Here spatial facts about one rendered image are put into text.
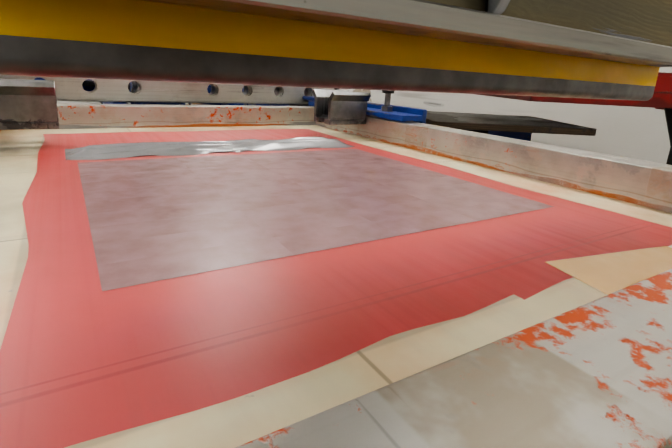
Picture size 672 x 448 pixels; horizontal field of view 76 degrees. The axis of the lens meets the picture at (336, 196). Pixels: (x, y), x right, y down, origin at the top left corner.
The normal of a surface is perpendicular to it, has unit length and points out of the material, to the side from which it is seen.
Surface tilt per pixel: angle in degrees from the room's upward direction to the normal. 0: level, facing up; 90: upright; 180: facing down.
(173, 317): 0
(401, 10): 90
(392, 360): 0
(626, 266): 0
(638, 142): 90
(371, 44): 90
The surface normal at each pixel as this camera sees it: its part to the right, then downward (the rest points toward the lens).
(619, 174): -0.85, 0.10
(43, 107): 0.52, 0.26
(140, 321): 0.05, -0.96
